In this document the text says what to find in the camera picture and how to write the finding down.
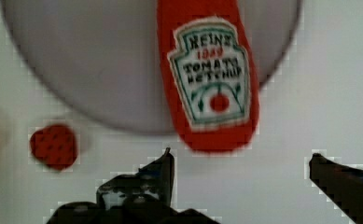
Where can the red strawberry toy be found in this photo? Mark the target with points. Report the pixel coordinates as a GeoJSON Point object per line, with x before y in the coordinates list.
{"type": "Point", "coordinates": [55, 146]}

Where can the lilac round plate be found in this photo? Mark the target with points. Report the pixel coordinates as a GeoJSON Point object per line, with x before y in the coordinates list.
{"type": "Point", "coordinates": [102, 56]}

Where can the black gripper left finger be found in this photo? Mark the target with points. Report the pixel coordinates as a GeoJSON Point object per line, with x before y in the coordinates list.
{"type": "Point", "coordinates": [142, 198]}

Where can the red plush ketchup bottle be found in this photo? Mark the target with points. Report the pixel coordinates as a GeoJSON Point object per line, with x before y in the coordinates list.
{"type": "Point", "coordinates": [208, 73]}

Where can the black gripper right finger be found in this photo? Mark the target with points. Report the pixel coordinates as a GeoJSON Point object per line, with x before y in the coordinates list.
{"type": "Point", "coordinates": [342, 184]}

